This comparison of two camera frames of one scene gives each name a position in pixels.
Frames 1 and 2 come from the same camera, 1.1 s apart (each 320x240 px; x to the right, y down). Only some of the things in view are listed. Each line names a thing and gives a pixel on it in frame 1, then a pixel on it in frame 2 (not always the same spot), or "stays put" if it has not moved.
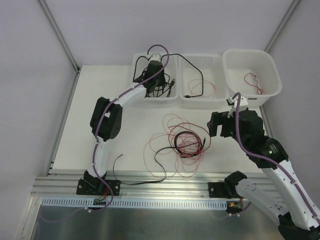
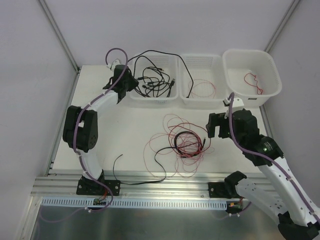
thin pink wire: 180,151 stays put
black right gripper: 218,121 stays put
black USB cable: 172,84 stays put
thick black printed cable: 185,96 → 169,54
